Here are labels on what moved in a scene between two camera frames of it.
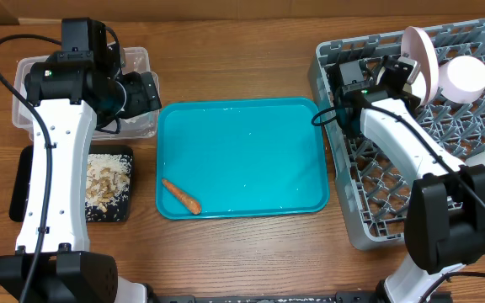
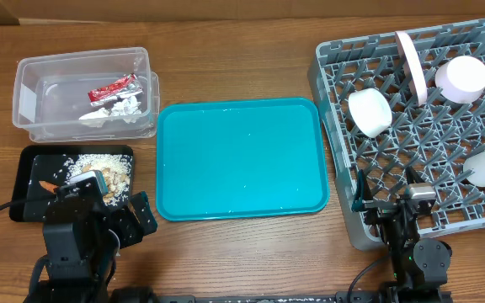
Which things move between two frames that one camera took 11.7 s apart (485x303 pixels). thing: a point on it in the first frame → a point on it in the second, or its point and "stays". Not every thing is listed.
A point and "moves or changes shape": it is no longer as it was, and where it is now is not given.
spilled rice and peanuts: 108,179 stays
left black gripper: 144,93 → 130,231
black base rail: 376,297 stays
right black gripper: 411,102 → 381,210
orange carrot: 185,201 moves or changes shape
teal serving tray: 242,157 stays
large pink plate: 415,45 moves or changes shape
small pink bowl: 462,79 stays
